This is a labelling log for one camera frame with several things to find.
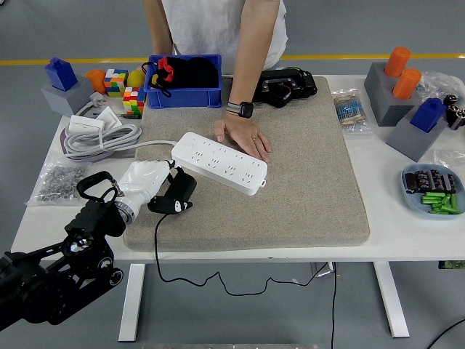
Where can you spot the person's left hand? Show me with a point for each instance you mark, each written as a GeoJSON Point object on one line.
{"type": "Point", "coordinates": [243, 132]}

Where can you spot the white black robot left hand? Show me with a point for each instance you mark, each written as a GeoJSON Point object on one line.
{"type": "Point", "coordinates": [141, 178]}

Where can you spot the white power strip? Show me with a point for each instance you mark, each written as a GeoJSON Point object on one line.
{"type": "Point", "coordinates": [218, 163]}

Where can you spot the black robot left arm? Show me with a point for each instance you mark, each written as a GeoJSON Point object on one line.
{"type": "Point", "coordinates": [87, 225]}

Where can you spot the person's left forearm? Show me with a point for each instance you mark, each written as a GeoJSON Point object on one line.
{"type": "Point", "coordinates": [250, 54]}

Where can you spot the person's right forearm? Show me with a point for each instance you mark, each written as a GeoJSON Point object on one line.
{"type": "Point", "coordinates": [160, 29]}

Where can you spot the black wristwatch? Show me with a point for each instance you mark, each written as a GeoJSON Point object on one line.
{"type": "Point", "coordinates": [245, 109]}

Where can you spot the blue plastic bin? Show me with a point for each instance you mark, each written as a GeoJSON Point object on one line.
{"type": "Point", "coordinates": [181, 98]}

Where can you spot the small colourful puzzle cube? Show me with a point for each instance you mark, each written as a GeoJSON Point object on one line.
{"type": "Point", "coordinates": [133, 102]}

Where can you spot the black machine part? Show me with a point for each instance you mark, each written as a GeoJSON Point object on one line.
{"type": "Point", "coordinates": [305, 85]}

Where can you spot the clear bag of metal nuts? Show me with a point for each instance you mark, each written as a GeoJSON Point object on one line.
{"type": "Point", "coordinates": [60, 181]}

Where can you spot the grey-brown mat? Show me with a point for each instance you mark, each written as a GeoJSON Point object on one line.
{"type": "Point", "coordinates": [309, 200]}

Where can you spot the large colourful puzzle cube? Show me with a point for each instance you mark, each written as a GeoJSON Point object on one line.
{"type": "Point", "coordinates": [115, 83]}

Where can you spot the yellow ball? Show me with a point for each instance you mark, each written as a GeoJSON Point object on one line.
{"type": "Point", "coordinates": [136, 78]}

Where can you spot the grey block holder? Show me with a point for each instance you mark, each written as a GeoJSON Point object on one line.
{"type": "Point", "coordinates": [67, 100]}
{"type": "Point", "coordinates": [407, 138]}

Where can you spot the orange cone-shaped piece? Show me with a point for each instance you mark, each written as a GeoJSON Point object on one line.
{"type": "Point", "coordinates": [95, 80]}

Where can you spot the clear bag of resistors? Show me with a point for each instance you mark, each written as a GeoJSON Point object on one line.
{"type": "Point", "coordinates": [350, 111]}

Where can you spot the person's torso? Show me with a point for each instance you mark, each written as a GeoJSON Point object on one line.
{"type": "Point", "coordinates": [210, 25]}

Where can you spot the white table leg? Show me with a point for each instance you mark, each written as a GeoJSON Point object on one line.
{"type": "Point", "coordinates": [131, 301]}
{"type": "Point", "coordinates": [391, 298]}

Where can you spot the blue block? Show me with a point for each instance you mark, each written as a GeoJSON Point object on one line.
{"type": "Point", "coordinates": [61, 74]}
{"type": "Point", "coordinates": [427, 114]}

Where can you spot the grey block with two holes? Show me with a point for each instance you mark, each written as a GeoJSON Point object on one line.
{"type": "Point", "coordinates": [379, 92]}

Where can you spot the orange cylinder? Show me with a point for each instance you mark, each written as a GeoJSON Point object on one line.
{"type": "Point", "coordinates": [407, 83]}
{"type": "Point", "coordinates": [397, 62]}

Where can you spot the black capacitor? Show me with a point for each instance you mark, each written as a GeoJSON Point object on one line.
{"type": "Point", "coordinates": [449, 183]}
{"type": "Point", "coordinates": [436, 180]}
{"type": "Point", "coordinates": [410, 182]}
{"type": "Point", "coordinates": [422, 180]}

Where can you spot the grey-blue plate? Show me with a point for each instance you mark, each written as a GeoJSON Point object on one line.
{"type": "Point", "coordinates": [414, 205]}

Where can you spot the green battery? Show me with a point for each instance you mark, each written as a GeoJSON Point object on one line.
{"type": "Point", "coordinates": [430, 200]}
{"type": "Point", "coordinates": [453, 201]}
{"type": "Point", "coordinates": [443, 210]}
{"type": "Point", "coordinates": [432, 194]}

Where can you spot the clear plastic bag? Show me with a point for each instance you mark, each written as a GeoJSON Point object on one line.
{"type": "Point", "coordinates": [439, 81]}
{"type": "Point", "coordinates": [448, 158]}

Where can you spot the black round motor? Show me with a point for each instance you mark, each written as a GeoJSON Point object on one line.
{"type": "Point", "coordinates": [458, 118]}
{"type": "Point", "coordinates": [452, 102]}

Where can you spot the table control panel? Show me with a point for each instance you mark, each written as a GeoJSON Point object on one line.
{"type": "Point", "coordinates": [452, 264]}

